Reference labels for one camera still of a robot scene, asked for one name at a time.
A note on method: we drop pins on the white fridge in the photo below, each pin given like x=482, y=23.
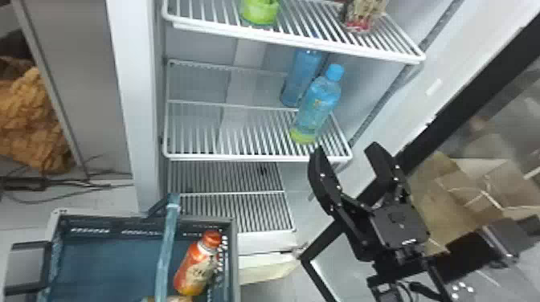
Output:
x=139, y=105

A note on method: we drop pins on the fridge door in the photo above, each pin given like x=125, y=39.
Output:
x=472, y=90

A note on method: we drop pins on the orange bottle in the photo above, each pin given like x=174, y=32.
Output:
x=194, y=267

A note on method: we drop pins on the blue basket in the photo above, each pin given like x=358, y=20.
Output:
x=114, y=265

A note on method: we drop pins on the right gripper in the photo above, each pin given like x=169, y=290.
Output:
x=394, y=225

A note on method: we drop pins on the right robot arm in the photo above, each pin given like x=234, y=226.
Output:
x=400, y=270

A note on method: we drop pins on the blue bottle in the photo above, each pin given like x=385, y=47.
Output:
x=316, y=105
x=301, y=76

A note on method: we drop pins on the brown cloth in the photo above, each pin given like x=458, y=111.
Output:
x=29, y=122

